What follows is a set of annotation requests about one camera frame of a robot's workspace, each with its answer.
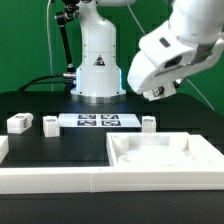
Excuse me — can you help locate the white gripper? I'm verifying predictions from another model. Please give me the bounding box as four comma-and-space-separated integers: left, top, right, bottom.
127, 38, 224, 100

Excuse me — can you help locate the white square table top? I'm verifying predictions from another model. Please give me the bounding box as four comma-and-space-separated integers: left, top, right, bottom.
106, 132, 224, 167

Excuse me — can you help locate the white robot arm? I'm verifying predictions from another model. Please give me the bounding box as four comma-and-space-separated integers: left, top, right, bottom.
71, 0, 224, 103

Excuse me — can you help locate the white sheet with tags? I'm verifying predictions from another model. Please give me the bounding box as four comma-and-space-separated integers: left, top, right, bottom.
58, 113, 141, 128

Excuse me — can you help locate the white U-shaped fence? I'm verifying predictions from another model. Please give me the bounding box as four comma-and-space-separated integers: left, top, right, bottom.
0, 134, 224, 195

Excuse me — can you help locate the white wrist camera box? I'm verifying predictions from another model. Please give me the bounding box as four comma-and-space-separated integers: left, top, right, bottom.
139, 21, 196, 68

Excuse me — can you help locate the black cable bundle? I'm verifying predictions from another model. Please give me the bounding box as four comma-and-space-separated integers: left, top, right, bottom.
18, 74, 68, 92

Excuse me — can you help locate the thin white cable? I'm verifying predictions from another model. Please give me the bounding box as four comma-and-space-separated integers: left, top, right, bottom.
46, 0, 55, 92

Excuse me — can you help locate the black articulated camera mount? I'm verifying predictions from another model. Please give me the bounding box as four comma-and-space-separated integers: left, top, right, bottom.
55, 0, 80, 92

